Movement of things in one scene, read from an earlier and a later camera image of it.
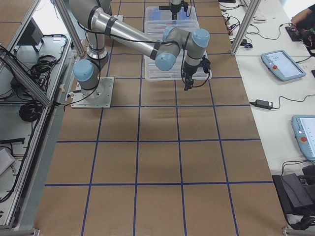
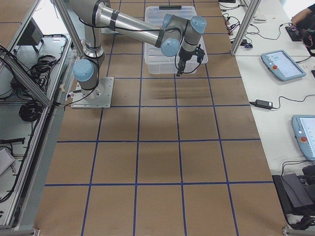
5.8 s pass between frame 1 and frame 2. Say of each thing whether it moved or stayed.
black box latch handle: stayed
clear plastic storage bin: moved
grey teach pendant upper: stayed
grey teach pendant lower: stayed
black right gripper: moved
